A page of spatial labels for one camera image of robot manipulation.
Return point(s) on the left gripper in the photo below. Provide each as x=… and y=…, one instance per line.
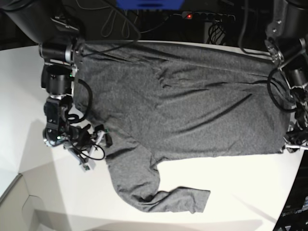
x=296, y=140

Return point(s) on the grey side table panel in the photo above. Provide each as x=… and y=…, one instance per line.
x=16, y=210

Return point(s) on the blue plastic box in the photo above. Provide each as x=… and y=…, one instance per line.
x=149, y=4

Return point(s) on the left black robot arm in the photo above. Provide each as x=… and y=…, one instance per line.
x=287, y=44

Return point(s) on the grey long-sleeve t-shirt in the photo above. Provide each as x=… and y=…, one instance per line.
x=164, y=102

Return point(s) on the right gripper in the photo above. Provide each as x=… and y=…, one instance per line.
x=87, y=147

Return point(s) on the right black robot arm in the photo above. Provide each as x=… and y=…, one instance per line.
x=61, y=47

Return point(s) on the black power strip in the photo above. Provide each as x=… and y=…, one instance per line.
x=209, y=17

